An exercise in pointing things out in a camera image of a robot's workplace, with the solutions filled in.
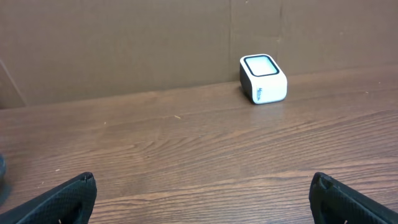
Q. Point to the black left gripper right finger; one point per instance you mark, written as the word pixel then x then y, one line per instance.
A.
pixel 334 202

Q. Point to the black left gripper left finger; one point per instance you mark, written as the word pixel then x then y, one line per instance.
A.
pixel 70 202

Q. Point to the white barcode scanner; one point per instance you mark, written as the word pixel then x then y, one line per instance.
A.
pixel 261 79

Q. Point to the grey plastic basket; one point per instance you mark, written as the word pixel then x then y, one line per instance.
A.
pixel 2 166

